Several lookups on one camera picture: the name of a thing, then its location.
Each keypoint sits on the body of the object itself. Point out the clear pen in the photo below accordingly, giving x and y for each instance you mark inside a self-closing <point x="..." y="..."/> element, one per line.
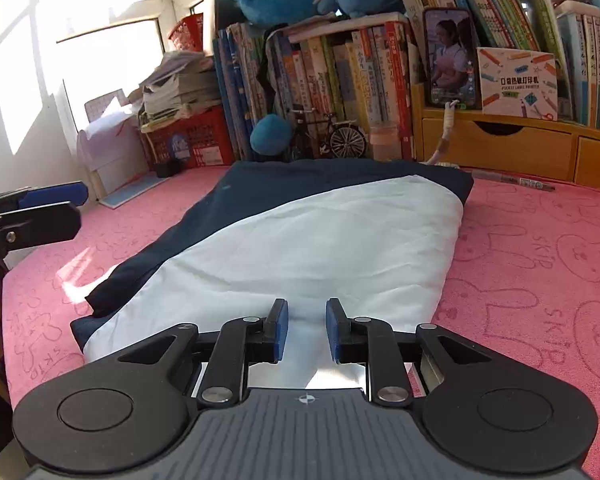
<point x="510" y="180"/>

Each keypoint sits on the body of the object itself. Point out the blue plush ball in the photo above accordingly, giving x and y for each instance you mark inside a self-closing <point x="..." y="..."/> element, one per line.
<point x="271" y="135"/>

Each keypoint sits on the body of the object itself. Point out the navy and white jacket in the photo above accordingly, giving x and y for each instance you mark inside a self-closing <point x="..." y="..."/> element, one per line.
<point x="330" y="240"/>

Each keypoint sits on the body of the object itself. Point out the red plastic crate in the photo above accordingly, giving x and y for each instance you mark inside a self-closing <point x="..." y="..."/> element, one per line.
<point x="200" y="140"/>

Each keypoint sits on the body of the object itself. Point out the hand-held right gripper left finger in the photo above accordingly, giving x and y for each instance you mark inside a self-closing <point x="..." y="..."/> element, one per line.
<point x="281" y="330"/>

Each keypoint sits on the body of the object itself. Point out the black model bicycle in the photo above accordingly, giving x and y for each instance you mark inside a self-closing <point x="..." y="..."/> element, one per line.
<point x="347" y="142"/>

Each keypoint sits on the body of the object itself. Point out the white pencil-print box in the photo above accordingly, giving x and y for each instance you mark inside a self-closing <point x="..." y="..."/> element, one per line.
<point x="517" y="85"/>

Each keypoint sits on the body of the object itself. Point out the row of tall books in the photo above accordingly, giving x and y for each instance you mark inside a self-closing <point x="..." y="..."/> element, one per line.
<point x="340" y="75"/>

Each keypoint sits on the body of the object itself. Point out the white cardboard box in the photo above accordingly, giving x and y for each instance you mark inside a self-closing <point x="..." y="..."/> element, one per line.
<point x="110" y="145"/>

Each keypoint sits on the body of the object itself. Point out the wooden desk organizer with drawers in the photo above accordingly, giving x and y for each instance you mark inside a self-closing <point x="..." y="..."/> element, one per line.
<point x="505" y="147"/>

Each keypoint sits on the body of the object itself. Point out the pink printed mat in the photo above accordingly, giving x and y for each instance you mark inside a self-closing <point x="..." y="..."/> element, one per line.
<point x="530" y="260"/>

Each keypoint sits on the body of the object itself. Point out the black smartphone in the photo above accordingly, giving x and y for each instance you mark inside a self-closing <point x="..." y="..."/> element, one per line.
<point x="451" y="60"/>

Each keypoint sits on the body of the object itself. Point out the red mesh basket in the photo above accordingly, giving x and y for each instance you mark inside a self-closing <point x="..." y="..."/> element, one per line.
<point x="187" y="35"/>

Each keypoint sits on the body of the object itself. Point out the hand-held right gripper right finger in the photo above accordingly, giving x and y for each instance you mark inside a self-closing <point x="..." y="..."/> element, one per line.
<point x="332" y="330"/>

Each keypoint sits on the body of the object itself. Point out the row of books on organizer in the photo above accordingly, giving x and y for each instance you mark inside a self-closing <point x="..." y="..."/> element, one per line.
<point x="590" y="70"/>

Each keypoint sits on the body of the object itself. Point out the window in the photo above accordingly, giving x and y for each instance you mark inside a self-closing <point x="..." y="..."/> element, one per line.
<point x="105" y="35"/>

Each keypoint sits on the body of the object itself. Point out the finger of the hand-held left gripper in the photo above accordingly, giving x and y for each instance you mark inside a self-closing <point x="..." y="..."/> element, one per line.
<point x="55" y="195"/>
<point x="40" y="225"/>

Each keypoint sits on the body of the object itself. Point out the small black box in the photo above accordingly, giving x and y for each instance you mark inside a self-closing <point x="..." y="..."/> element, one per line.
<point x="163" y="169"/>

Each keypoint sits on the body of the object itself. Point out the clear plastic jar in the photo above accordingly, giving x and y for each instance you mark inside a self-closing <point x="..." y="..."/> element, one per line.
<point x="385" y="142"/>

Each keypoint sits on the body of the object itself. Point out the stack of paper booklets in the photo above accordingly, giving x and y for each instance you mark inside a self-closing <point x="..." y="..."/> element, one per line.
<point x="180" y="90"/>

